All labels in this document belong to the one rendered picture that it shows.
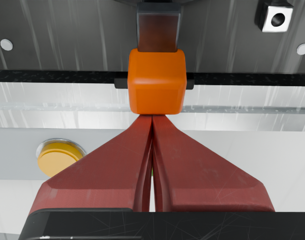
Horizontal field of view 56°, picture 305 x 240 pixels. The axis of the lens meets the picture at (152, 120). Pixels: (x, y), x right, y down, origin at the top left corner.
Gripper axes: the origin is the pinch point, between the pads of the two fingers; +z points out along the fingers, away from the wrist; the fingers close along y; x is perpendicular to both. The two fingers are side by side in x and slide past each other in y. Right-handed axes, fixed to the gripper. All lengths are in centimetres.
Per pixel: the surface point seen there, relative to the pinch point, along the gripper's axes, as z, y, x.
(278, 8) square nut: 7.9, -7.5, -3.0
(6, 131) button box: 10.2, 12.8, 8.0
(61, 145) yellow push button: 9.7, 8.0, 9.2
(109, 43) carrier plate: 9.0, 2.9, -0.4
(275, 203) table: 20.6, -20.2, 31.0
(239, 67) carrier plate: 9.0, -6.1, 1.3
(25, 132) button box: 10.2, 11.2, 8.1
